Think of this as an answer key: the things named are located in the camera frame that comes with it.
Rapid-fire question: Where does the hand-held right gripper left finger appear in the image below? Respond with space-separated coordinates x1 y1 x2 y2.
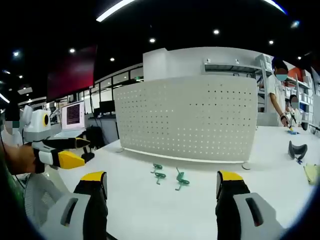
41 171 109 240

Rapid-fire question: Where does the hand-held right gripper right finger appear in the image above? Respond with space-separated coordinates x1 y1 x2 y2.
215 169 286 240

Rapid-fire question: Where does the white perforated mounting plate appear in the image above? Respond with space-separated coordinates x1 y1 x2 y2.
113 74 259 171

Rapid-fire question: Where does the person's left hand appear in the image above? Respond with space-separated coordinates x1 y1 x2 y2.
4 143 38 176

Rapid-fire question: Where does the open laptop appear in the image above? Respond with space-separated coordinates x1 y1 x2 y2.
53 100 87 139

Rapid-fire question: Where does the black backpack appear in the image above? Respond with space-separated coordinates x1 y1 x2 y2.
84 125 106 151

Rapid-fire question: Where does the white mesh office chair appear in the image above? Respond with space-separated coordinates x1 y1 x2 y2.
23 171 75 227

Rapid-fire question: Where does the black computer monitor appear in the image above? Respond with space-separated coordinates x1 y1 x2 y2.
98 99 117 116

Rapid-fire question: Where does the large dark red screen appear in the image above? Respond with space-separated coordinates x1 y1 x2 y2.
46 44 99 103

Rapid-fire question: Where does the pale yellow cloth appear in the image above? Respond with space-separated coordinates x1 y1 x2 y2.
303 163 320 186

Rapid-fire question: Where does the long ceiling light strip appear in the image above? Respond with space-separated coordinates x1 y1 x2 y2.
95 0 137 23

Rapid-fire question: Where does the metal storage shelving rack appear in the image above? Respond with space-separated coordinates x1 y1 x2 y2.
254 53 320 126

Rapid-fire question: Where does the grey wall shelf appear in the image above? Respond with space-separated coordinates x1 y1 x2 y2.
202 57 259 75

